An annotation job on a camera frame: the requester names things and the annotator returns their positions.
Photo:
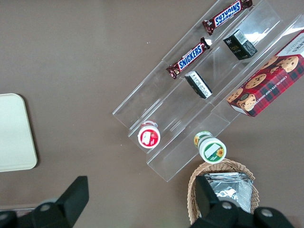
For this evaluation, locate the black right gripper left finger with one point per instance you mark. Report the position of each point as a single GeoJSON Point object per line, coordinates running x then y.
{"type": "Point", "coordinates": [71, 202]}

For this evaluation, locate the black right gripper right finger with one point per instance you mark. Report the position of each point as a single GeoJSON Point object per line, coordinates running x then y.
{"type": "Point", "coordinates": [213, 213]}

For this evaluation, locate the light wicker basket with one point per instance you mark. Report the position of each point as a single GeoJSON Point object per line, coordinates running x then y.
{"type": "Point", "coordinates": [209, 166]}

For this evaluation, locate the cream plastic tray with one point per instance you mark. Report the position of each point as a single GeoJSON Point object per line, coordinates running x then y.
{"type": "Point", "coordinates": [14, 133]}

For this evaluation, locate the aluminium foil container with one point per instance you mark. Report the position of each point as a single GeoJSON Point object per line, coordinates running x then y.
{"type": "Point", "coordinates": [235, 190]}

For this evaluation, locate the green lid cup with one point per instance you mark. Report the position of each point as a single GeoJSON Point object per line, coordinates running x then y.
{"type": "Point", "coordinates": [212, 150]}

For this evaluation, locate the red lid cup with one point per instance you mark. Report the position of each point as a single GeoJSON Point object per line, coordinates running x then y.
{"type": "Point", "coordinates": [149, 137]}

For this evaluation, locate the clear acrylic stepped shelf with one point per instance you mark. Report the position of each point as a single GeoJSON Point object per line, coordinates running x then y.
{"type": "Point", "coordinates": [166, 104]}

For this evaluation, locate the small black carton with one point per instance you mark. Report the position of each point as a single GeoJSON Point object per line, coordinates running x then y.
{"type": "Point", "coordinates": [198, 84]}
{"type": "Point", "coordinates": [240, 45]}

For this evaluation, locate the red tartan cookie box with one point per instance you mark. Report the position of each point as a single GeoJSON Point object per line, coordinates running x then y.
{"type": "Point", "coordinates": [266, 90]}

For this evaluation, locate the Snickers chocolate bar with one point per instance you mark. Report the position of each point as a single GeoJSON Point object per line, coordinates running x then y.
{"type": "Point", "coordinates": [225, 17]}
{"type": "Point", "coordinates": [190, 58]}

